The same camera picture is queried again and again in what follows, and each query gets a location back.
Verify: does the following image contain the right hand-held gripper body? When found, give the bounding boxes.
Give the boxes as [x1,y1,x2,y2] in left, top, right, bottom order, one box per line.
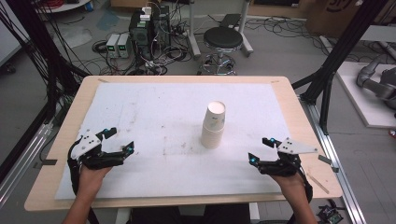
[258,137,319,177]

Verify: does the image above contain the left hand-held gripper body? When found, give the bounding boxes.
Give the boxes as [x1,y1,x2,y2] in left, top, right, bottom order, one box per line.
[70,129,126,171]

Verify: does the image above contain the stack of white paper cups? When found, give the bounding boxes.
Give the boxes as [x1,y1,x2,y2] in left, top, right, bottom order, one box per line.
[200,100,227,149]

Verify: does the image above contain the person's right hand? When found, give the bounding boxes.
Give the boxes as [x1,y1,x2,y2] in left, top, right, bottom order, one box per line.
[270,172,308,201]

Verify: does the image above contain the person's left hand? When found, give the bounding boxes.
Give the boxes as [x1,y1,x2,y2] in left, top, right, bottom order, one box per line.
[76,163,113,199]

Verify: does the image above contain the white foam mat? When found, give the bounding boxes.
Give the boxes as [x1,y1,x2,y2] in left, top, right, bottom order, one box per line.
[54,81,292,201]

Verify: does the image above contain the white table leg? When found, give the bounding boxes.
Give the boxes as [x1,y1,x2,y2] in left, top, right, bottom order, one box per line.
[248,202,262,224]
[114,207,133,224]

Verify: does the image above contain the green circuit board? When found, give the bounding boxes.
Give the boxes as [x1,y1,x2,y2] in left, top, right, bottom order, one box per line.
[316,204,344,224]

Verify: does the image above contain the white platform board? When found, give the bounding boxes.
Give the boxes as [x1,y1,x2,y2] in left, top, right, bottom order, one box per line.
[335,61,396,130]

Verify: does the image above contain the person's black trousers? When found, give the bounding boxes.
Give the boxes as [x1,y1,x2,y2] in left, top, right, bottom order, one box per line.
[128,203,252,224]

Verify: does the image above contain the grey bench power supply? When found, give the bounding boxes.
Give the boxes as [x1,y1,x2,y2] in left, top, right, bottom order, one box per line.
[105,33,121,59]
[117,33,134,60]

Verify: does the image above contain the white metal stand leg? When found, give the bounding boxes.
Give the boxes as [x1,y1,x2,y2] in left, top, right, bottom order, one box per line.
[237,0,254,58]
[186,0,202,61]

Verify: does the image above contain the black computer tower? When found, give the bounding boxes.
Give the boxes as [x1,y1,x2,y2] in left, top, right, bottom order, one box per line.
[128,5,172,61]

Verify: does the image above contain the black round stool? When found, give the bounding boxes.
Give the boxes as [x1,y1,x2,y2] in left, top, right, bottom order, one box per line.
[197,25,245,77]

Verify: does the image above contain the white power adapter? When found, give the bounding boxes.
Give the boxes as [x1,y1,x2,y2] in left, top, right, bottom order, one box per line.
[139,6,153,22]

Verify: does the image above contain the black flat pad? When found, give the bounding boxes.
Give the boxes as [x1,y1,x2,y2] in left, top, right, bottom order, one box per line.
[219,13,243,29]

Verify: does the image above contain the white round table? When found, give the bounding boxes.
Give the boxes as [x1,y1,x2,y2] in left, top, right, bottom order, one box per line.
[35,0,92,14]

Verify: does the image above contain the cardboard box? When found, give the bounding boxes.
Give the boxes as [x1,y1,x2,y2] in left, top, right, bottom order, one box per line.
[305,0,396,39]

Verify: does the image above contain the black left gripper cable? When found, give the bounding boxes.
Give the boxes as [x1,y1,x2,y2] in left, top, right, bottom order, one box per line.
[66,139,83,196]

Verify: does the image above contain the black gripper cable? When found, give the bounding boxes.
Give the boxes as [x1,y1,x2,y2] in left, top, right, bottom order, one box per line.
[298,167,314,203]
[66,139,83,196]

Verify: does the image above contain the grey metal bracket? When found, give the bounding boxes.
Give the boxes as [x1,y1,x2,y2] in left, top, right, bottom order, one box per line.
[318,154,340,174]

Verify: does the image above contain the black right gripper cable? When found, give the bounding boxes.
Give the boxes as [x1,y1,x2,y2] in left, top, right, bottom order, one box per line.
[298,167,314,203]

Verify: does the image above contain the aluminium floor rail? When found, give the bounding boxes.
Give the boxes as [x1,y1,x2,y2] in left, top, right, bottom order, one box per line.
[0,122,54,209]
[300,95,368,224]

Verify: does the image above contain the tangle of floor cables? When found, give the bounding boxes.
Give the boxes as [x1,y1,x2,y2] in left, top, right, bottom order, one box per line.
[133,18,194,77]

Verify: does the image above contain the black metal frame post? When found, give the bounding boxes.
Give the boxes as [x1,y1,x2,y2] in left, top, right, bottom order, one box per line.
[291,0,389,135]
[0,0,92,185]

